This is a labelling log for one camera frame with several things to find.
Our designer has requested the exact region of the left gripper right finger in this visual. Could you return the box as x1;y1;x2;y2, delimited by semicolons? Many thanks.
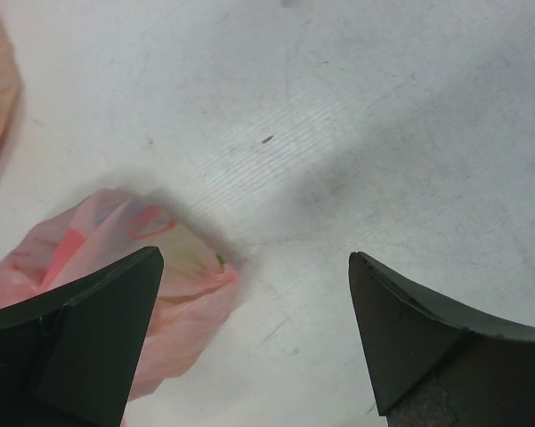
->
348;252;535;426

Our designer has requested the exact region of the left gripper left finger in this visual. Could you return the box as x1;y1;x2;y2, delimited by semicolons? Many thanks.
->
0;246;164;426

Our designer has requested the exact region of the pink plastic bag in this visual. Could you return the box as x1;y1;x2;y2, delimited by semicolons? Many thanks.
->
0;189;240;404

